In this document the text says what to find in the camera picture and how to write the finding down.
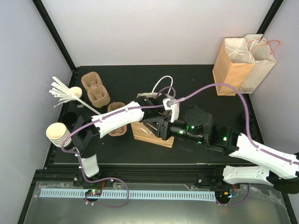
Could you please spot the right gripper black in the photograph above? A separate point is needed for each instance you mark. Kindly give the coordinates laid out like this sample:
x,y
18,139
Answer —
x,y
163,127

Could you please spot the small brown paper bag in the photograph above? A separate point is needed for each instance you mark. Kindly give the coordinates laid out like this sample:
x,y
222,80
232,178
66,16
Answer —
x,y
144,135

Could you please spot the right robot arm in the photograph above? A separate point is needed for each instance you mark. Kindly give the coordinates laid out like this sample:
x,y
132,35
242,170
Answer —
x,y
270,167

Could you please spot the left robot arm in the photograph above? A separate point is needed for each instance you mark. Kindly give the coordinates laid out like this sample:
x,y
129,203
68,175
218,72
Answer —
x,y
145,106

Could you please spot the stack of pulp cup carriers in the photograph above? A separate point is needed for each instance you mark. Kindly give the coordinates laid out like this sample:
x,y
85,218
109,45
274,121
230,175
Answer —
x,y
95,89

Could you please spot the cup holding straws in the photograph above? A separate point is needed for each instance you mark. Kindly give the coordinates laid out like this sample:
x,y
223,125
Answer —
x,y
77,91

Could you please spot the stack of paper cups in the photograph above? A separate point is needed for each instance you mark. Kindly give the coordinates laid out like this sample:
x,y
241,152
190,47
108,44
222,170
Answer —
x,y
57,133

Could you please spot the black cup lids stack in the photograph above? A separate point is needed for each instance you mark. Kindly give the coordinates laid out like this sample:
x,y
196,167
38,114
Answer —
x,y
243,118

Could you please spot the large brown paper bag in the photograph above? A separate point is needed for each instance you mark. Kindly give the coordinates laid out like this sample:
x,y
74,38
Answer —
x,y
234,62

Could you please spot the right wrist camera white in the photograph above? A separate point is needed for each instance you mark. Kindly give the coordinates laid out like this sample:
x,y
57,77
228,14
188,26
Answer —
x,y
170,105

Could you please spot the white paper bag orange handle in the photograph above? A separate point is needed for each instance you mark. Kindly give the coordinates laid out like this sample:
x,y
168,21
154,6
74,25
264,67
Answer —
x,y
261,51

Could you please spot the light blue cable duct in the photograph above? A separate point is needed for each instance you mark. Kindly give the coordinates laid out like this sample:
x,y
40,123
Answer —
x,y
131,194

